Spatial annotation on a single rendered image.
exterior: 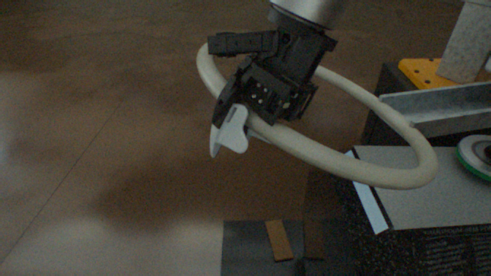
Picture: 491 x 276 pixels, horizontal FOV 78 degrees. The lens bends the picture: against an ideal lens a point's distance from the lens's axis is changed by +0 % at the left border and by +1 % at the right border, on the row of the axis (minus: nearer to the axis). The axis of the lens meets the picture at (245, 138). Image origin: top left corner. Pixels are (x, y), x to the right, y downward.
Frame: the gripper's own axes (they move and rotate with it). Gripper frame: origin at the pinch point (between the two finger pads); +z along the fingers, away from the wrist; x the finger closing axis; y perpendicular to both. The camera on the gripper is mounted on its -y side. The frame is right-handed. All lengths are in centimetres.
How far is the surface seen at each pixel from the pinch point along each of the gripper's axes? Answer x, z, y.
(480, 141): 89, -4, 31
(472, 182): 77, 5, 36
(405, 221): 51, 17, 28
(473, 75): 154, -18, 15
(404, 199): 58, 15, 25
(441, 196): 66, 10, 32
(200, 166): 111, 110, -85
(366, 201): 54, 21, 18
